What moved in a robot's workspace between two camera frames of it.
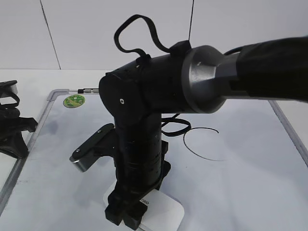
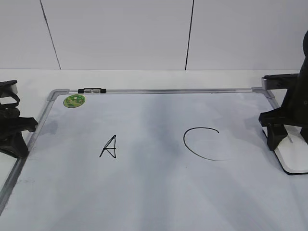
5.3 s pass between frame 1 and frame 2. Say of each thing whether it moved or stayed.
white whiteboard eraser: moved
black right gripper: moved
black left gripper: stayed
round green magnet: stayed
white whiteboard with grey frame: stayed
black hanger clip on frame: stayed
